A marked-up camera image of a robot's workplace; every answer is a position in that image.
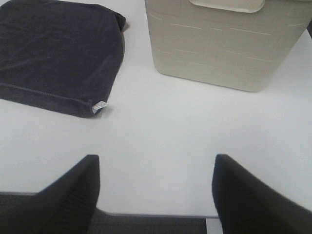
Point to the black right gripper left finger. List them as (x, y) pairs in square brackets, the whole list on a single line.
[(64, 207)]

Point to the beige basket with grey rim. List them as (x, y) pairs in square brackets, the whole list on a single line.
[(232, 43)]

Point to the dark navy towel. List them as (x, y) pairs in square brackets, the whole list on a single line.
[(58, 55)]

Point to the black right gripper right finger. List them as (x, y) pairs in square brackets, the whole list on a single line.
[(246, 205)]

